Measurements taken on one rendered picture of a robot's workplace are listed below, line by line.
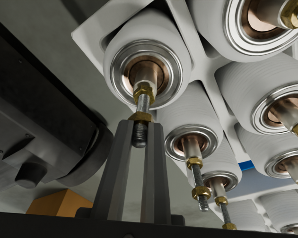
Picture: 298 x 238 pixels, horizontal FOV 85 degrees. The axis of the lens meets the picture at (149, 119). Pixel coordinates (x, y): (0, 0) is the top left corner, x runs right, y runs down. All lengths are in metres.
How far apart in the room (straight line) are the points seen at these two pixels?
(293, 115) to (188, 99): 0.12
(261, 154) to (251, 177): 0.29
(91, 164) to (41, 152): 0.11
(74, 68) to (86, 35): 0.25
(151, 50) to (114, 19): 0.09
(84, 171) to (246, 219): 0.46
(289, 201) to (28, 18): 0.78
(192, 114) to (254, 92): 0.07
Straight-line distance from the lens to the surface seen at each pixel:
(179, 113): 0.22
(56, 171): 0.43
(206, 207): 0.19
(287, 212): 0.59
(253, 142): 0.33
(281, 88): 0.22
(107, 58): 0.18
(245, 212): 0.60
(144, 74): 0.16
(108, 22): 0.24
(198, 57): 0.25
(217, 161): 0.31
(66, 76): 0.51
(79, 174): 0.46
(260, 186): 0.59
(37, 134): 0.39
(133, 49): 0.16
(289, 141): 0.31
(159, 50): 0.16
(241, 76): 0.25
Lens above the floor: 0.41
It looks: 51 degrees down
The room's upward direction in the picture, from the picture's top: 177 degrees counter-clockwise
